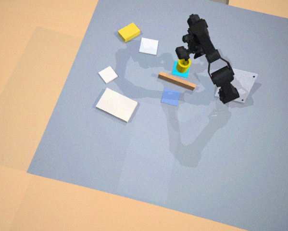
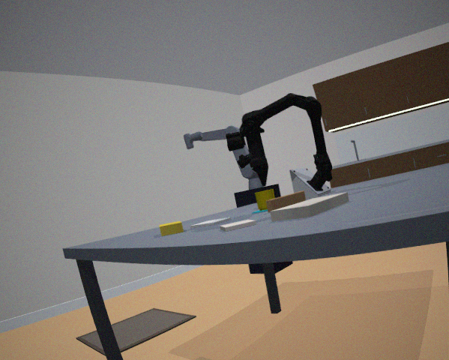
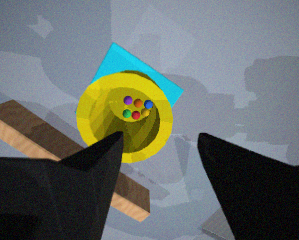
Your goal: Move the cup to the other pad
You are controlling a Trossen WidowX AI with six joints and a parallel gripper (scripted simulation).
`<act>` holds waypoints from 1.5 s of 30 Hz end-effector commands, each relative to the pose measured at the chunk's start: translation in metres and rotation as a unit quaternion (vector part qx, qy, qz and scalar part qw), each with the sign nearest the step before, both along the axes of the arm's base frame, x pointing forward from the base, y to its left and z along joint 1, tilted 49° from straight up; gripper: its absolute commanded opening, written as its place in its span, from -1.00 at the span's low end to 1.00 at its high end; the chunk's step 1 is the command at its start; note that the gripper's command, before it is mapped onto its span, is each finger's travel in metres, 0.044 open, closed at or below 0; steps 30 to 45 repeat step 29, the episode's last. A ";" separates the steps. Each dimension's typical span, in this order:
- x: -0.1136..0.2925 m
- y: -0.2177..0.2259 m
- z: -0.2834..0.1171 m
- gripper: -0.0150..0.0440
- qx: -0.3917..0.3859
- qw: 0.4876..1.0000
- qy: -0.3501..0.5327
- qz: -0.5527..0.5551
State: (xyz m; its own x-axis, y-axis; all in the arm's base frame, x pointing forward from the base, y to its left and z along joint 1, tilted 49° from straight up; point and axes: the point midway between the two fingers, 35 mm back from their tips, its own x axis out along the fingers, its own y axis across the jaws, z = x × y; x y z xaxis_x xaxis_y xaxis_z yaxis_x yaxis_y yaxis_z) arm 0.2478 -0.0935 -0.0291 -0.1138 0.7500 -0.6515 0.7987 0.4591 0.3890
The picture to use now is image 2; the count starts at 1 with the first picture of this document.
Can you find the yellow rectangular block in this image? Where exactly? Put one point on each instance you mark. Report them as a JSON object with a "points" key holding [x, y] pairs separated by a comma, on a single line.
{"points": [[171, 228]]}

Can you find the tan wooden beam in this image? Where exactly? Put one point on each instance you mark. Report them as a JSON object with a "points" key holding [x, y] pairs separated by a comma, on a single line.
{"points": [[284, 201]]}

